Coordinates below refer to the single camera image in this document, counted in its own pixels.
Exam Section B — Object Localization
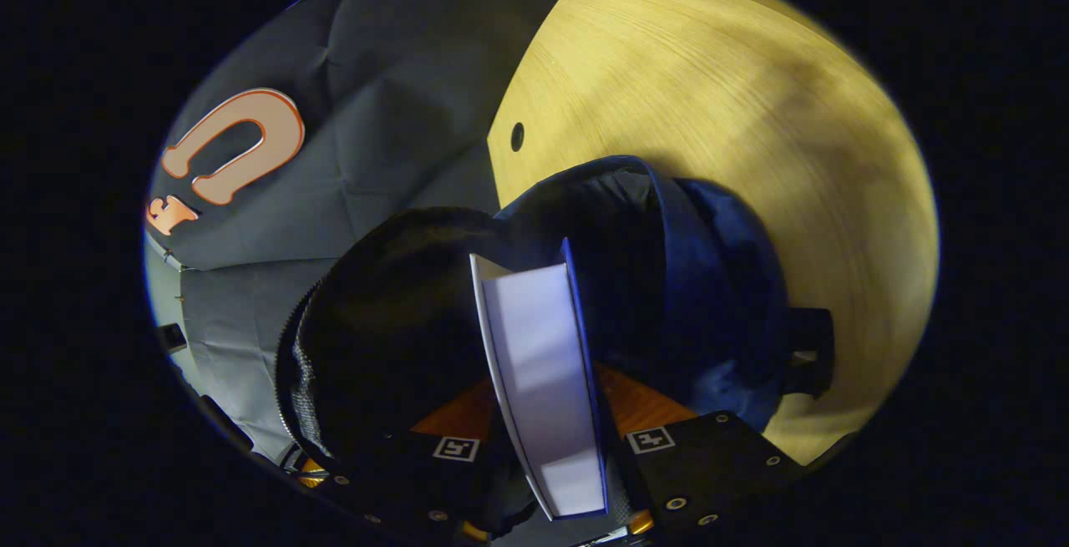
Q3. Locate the blue spine book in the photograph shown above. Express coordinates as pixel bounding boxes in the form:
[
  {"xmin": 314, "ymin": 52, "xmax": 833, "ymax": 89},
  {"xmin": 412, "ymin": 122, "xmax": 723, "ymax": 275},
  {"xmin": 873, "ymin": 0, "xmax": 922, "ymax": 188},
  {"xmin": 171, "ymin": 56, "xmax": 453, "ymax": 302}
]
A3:
[{"xmin": 469, "ymin": 238, "xmax": 610, "ymax": 523}]

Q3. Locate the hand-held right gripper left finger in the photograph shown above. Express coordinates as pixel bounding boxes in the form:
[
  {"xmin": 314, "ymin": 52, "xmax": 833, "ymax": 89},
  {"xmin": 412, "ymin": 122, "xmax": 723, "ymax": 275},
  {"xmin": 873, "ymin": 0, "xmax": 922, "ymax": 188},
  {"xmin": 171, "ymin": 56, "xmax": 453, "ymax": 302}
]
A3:
[{"xmin": 330, "ymin": 378, "xmax": 540, "ymax": 544}]

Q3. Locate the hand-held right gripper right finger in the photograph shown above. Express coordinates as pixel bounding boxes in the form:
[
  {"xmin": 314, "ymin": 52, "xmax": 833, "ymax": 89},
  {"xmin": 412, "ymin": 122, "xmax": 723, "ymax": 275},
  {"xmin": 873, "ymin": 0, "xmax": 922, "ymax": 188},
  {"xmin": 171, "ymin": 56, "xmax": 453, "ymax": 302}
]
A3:
[{"xmin": 595, "ymin": 363, "xmax": 807, "ymax": 541}]

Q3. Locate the blue schoolbag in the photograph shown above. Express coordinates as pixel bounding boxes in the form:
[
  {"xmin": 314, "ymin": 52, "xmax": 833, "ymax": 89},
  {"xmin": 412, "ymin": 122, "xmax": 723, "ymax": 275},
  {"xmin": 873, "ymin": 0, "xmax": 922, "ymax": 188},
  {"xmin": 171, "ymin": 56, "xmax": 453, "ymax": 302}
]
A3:
[{"xmin": 274, "ymin": 154, "xmax": 836, "ymax": 481}]

